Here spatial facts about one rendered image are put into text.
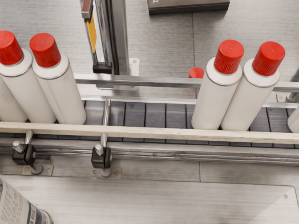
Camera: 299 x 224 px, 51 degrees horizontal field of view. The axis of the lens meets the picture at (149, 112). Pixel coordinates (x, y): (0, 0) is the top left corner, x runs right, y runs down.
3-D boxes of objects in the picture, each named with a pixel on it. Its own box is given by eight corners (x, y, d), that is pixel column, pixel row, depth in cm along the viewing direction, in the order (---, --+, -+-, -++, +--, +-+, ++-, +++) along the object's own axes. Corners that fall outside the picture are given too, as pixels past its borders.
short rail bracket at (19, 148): (28, 177, 57) (2, 151, 47) (35, 146, 61) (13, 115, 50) (45, 178, 57) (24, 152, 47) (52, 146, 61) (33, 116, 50)
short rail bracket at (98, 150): (97, 180, 57) (86, 155, 47) (99, 165, 59) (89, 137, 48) (115, 181, 57) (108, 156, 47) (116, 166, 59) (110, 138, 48)
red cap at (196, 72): (205, 85, 68) (208, 76, 66) (191, 90, 68) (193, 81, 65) (198, 74, 70) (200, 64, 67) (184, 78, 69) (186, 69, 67)
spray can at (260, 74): (220, 137, 57) (255, 65, 39) (218, 112, 59) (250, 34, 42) (249, 138, 57) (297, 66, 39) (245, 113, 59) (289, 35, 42)
